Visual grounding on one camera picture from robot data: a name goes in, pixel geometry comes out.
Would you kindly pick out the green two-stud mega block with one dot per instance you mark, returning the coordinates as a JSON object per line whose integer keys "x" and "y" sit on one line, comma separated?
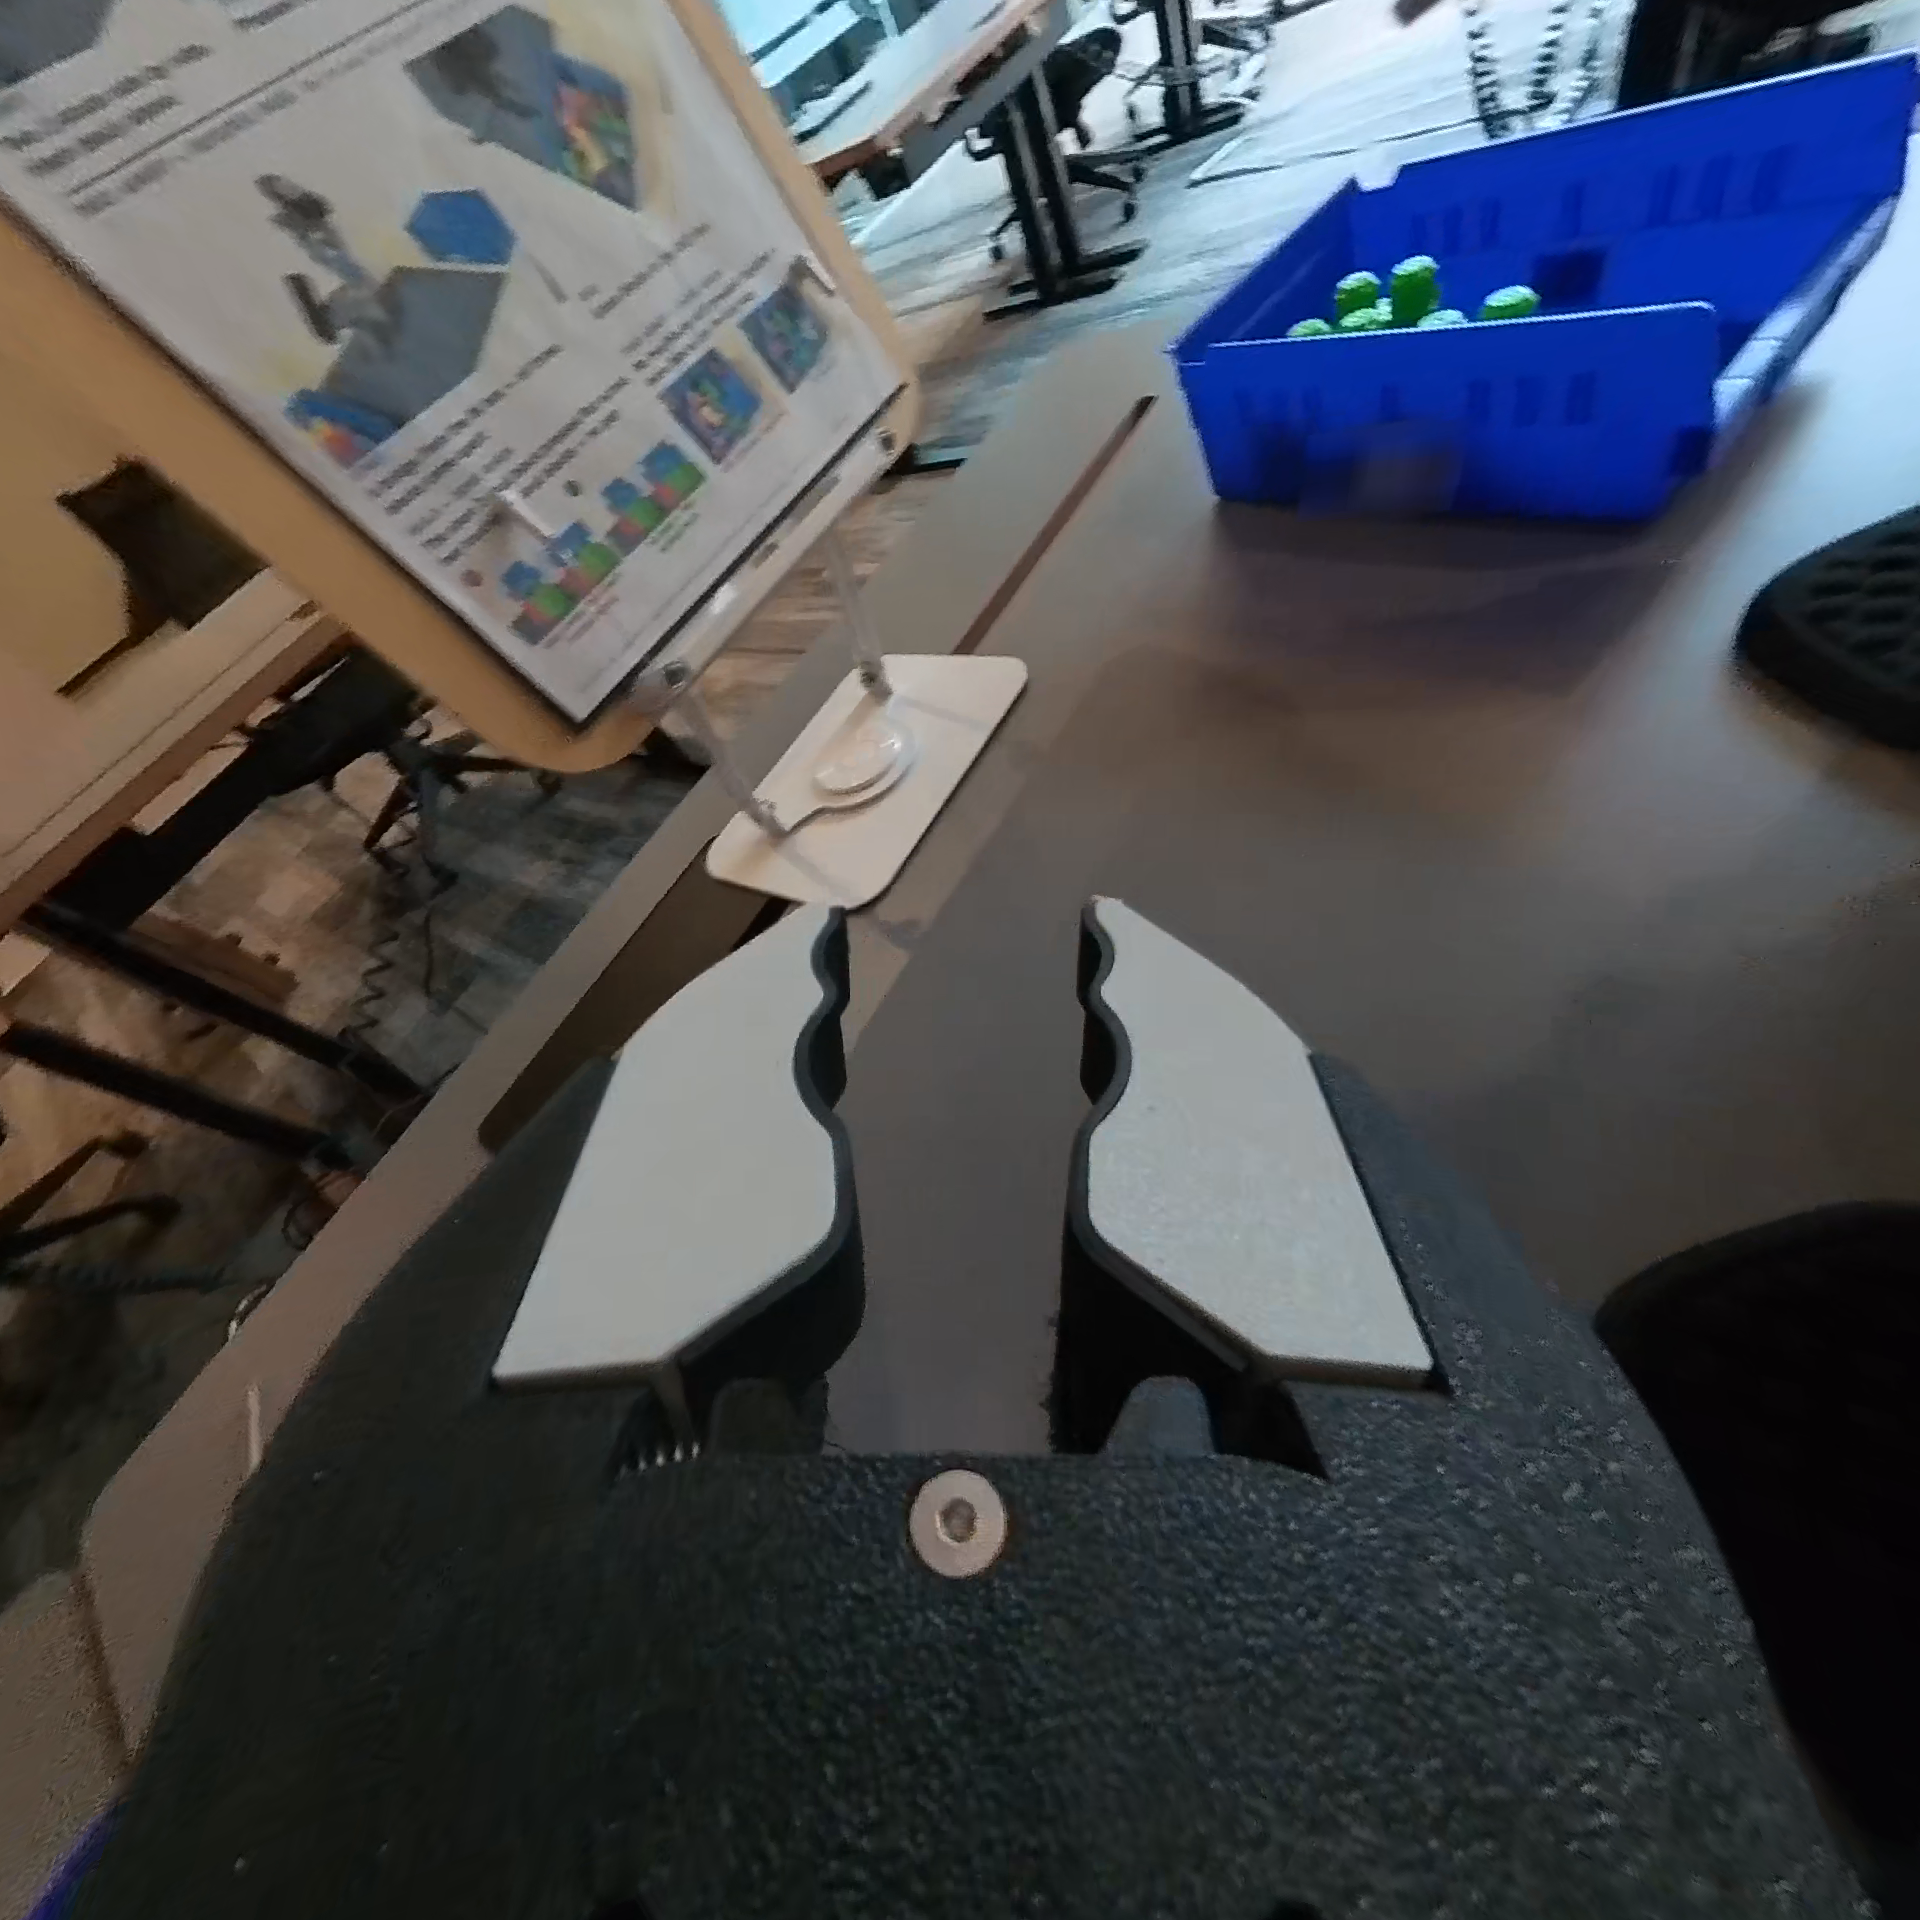
{"x": 1342, "y": 311}

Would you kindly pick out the black office chair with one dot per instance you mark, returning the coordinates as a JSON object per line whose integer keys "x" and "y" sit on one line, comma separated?
{"x": 1095, "y": 105}

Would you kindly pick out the wooden background desk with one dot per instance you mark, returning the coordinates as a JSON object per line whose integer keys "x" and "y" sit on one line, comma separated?
{"x": 960, "y": 78}

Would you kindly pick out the black desk leg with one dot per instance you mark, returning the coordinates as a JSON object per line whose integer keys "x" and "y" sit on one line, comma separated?
{"x": 180, "y": 992}

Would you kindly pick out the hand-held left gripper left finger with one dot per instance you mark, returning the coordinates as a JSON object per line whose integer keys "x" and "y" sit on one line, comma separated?
{"x": 675, "y": 1199}

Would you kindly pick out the black honeycomb rubber pad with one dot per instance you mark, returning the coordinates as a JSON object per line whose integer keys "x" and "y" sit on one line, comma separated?
{"x": 1847, "y": 633}

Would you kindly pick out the blue bin with white label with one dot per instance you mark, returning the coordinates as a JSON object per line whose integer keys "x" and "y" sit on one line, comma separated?
{"x": 1560, "y": 406}

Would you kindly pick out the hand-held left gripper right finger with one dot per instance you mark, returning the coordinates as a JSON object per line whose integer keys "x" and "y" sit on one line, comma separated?
{"x": 1244, "y": 1199}

